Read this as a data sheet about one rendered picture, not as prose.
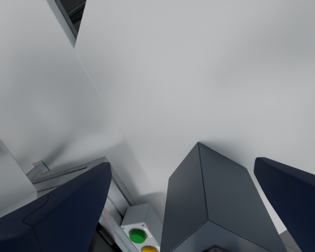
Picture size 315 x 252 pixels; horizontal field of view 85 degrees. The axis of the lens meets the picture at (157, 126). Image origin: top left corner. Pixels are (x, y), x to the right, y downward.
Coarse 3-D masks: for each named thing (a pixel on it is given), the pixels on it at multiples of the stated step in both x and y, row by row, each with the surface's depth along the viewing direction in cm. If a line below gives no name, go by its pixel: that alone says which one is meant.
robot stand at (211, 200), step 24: (192, 168) 35; (216, 168) 34; (240, 168) 39; (168, 192) 40; (192, 192) 30; (216, 192) 28; (240, 192) 31; (168, 216) 34; (192, 216) 26; (216, 216) 23; (240, 216) 26; (264, 216) 29; (168, 240) 29; (192, 240) 25; (216, 240) 24; (240, 240) 23; (264, 240) 24
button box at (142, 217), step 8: (128, 208) 47; (136, 208) 45; (144, 208) 44; (128, 216) 44; (136, 216) 43; (144, 216) 42; (152, 216) 45; (128, 224) 42; (136, 224) 41; (144, 224) 41; (152, 224) 44; (160, 224) 48; (128, 232) 43; (144, 232) 42; (152, 232) 42; (160, 232) 46; (152, 240) 43; (160, 240) 45
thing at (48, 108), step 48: (0, 0) 33; (48, 0) 33; (0, 48) 37; (48, 48) 36; (0, 96) 43; (48, 96) 41; (96, 96) 39; (48, 144) 47; (96, 144) 45; (144, 192) 50
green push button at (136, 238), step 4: (132, 232) 41; (136, 232) 41; (140, 232) 41; (132, 236) 41; (136, 236) 41; (140, 236) 41; (144, 236) 41; (132, 240) 42; (136, 240) 42; (140, 240) 42; (144, 240) 42
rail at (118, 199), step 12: (120, 180) 49; (108, 192) 43; (120, 192) 47; (108, 204) 41; (120, 204) 45; (132, 204) 51; (108, 216) 41; (120, 216) 45; (108, 228) 43; (120, 228) 43; (108, 240) 44; (120, 240) 45
